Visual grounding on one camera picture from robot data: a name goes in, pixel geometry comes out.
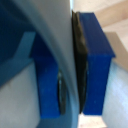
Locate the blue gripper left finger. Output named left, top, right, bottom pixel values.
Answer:
left=30, top=31, right=68, bottom=120

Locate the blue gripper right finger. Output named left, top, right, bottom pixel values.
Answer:
left=71, top=10, right=116, bottom=117

